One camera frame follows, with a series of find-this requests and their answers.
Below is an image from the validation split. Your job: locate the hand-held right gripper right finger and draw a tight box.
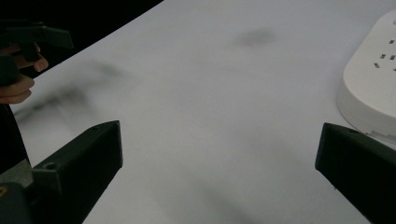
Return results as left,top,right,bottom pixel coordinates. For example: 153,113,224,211
314,122,396,224

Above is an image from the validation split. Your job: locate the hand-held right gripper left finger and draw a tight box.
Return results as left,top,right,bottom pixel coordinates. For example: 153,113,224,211
27,119,124,224

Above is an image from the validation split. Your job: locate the white power strip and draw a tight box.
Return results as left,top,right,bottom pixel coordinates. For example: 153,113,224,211
336,8,396,145

